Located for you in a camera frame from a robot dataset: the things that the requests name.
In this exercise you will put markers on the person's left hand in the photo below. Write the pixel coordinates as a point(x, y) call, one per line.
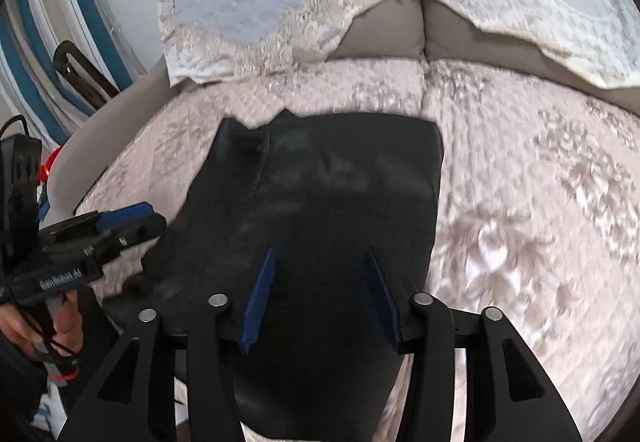
point(70, 327)

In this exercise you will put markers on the beige sofa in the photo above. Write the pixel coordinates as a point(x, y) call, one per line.
point(385, 31)

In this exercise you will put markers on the black garment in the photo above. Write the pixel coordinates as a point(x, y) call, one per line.
point(325, 202)

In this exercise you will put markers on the person's left forearm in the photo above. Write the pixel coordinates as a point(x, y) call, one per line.
point(15, 387)

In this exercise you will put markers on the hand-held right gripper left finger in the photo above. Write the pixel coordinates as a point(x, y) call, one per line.
point(257, 302)

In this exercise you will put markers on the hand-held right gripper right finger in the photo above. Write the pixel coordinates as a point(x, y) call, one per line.
point(382, 302)

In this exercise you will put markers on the dark wooden furniture piece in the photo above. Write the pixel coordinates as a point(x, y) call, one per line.
point(85, 71)

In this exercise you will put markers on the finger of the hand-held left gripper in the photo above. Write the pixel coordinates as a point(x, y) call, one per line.
point(127, 214)
point(142, 234)

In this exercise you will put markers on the blue white striped rug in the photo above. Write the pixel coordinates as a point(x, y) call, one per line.
point(30, 46)

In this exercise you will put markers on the red round object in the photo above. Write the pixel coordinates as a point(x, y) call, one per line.
point(51, 164)

